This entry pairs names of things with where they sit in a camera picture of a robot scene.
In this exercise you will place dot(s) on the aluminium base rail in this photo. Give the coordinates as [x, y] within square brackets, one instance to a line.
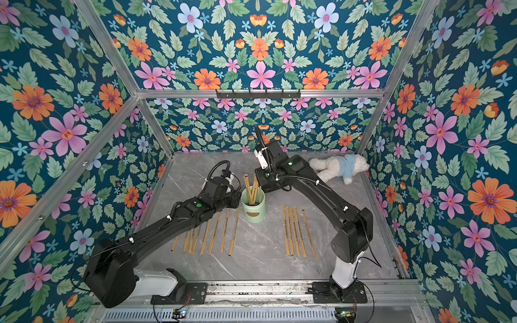
[381, 300]

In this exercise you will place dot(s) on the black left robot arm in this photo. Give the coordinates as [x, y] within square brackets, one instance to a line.
[111, 273]

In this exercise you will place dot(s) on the tan paper straw eleventh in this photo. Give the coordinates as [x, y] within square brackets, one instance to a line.
[294, 227]

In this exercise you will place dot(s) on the black wall hook rail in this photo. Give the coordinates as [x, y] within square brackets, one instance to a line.
[258, 94]

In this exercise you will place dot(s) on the bundle of paper straws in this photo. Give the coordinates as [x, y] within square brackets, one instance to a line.
[252, 189]

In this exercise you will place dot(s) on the tan paper straw thirteenth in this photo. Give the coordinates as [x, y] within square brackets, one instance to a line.
[312, 245]

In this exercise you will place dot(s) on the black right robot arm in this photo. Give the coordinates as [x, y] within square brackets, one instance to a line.
[279, 161]

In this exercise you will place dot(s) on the white plush toy blue shirt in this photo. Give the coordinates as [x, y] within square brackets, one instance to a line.
[345, 167]

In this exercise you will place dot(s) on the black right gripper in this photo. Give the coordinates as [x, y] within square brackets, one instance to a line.
[268, 157]

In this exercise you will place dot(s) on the light green metal cup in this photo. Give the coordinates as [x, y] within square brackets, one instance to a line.
[257, 212]

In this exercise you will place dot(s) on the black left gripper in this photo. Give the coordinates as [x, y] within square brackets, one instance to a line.
[235, 199]

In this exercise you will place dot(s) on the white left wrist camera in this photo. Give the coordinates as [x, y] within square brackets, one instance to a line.
[228, 175]

